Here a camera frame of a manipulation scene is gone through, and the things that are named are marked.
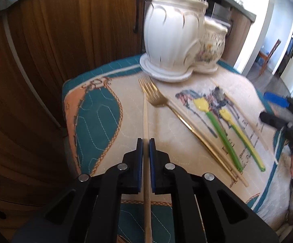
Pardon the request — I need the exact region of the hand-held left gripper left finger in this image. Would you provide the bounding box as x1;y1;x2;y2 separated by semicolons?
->
11;138;145;243

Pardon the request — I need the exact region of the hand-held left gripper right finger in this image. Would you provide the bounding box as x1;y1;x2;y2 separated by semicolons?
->
149;138;280;243

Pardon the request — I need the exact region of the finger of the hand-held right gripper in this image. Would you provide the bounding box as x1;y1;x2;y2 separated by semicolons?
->
263;92;292;108
259;111;292;131

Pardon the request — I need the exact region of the wooden chopstick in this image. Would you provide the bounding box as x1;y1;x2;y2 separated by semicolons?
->
210;77;279;165
170;99;250;187
142;91;152;243

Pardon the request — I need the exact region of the yellow-handled tulip fork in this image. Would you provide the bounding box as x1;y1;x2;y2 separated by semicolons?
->
218;108;266;173

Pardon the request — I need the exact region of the white ceramic utensil holder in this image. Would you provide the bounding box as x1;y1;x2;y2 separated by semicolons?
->
139;0;229;83

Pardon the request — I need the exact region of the printed quilted mat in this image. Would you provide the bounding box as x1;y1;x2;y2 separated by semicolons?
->
62;54;289;243

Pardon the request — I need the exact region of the wooden chair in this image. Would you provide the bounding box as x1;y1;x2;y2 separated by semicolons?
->
258;39;281;76

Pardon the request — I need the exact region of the narrow wooden cabinet panel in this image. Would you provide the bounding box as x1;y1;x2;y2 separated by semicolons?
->
222;9;253;66

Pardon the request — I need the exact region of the grey speckled countertop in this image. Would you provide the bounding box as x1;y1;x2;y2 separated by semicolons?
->
0;0;257;23

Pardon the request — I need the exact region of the wooden kitchen cabinet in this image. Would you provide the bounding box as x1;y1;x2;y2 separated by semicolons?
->
0;0;147;243

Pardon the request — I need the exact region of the black cabinet handle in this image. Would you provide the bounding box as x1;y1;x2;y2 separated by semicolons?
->
133;0;141;34

